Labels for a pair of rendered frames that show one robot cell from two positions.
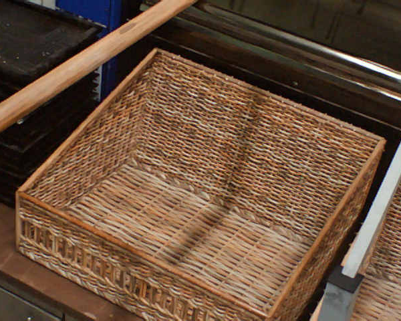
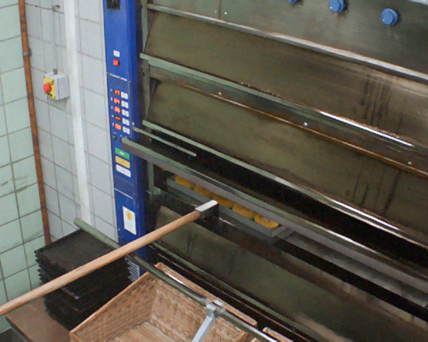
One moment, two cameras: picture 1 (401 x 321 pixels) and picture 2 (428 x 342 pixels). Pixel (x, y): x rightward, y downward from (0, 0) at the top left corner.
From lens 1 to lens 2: 1.22 m
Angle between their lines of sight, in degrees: 20
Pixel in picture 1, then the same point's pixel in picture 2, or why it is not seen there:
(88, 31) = not seen: hidden behind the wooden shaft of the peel
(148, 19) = (93, 264)
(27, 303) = not seen: outside the picture
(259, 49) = (198, 269)
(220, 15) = (137, 261)
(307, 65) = (218, 280)
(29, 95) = (23, 298)
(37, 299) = not seen: outside the picture
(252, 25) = (148, 267)
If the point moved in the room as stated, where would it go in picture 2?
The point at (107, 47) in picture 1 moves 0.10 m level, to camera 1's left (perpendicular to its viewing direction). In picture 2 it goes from (66, 278) to (40, 271)
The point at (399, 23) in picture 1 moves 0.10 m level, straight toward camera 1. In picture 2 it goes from (260, 261) to (245, 275)
